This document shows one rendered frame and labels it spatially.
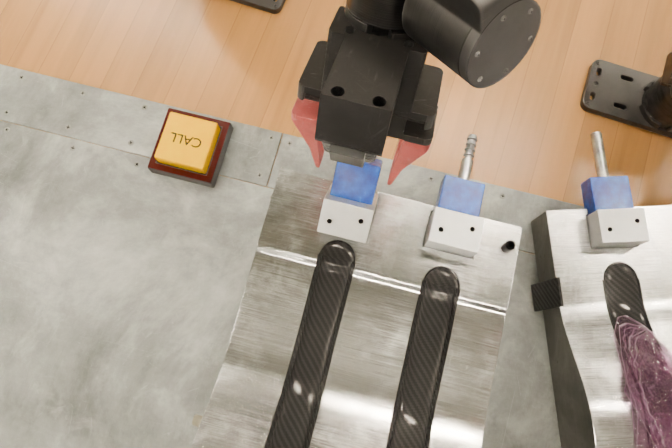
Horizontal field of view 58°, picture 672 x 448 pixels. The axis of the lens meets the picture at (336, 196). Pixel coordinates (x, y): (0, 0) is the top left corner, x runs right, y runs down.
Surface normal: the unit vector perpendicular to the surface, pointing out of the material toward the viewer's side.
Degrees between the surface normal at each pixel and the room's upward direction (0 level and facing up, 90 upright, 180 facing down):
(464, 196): 0
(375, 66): 30
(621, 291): 1
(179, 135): 0
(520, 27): 71
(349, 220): 34
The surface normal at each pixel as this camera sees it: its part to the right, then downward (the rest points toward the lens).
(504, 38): 0.58, 0.64
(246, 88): 0.00, -0.26
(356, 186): -0.15, 0.31
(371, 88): 0.13, -0.69
